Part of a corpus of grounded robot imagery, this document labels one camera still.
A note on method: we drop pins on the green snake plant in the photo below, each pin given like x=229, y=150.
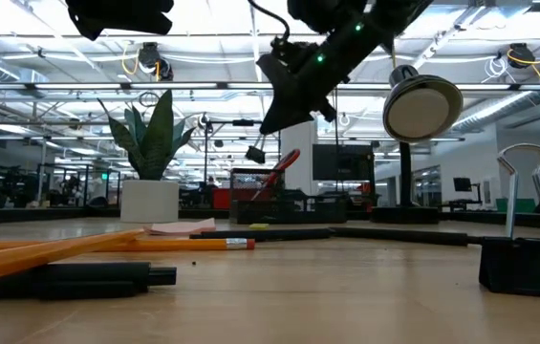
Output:
x=155, y=138

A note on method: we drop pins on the white plant pot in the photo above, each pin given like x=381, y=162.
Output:
x=149, y=200

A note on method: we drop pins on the small yellow eraser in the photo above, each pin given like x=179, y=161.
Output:
x=259, y=226

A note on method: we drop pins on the black desk lamp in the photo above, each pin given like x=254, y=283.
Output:
x=422, y=114

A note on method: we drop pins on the red box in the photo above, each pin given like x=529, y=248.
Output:
x=222, y=198

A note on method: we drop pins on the large black binder clip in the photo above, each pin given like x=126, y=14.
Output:
x=523, y=272

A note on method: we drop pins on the black mesh desk organizer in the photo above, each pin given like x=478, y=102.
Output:
x=298, y=212

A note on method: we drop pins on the small black monitor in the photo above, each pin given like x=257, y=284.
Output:
x=462, y=184

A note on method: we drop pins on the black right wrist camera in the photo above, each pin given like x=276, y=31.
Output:
x=279, y=71

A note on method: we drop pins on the green bin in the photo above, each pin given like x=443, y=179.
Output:
x=525, y=205

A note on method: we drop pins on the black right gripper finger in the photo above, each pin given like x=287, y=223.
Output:
x=284, y=117

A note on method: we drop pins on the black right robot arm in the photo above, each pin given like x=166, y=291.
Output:
x=394, y=19

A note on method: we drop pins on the black table border frame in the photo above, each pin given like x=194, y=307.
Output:
x=59, y=214

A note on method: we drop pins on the yellow pencil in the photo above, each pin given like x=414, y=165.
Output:
x=193, y=244
x=35, y=255

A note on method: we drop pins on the pink sticky note pad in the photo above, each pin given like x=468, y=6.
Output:
x=183, y=228

